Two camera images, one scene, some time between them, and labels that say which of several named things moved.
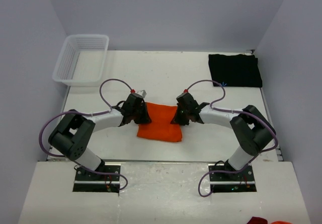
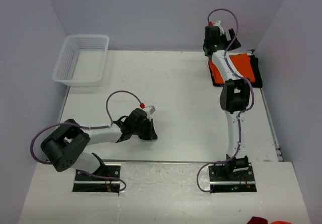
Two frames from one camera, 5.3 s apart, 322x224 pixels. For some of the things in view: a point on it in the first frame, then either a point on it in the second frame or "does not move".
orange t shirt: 160,128 to 241,62
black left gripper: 145,119 to 150,134
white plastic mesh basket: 82,61 does not move
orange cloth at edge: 281,222 does not move
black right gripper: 178,120 to 232,33
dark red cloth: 254,220 does not move
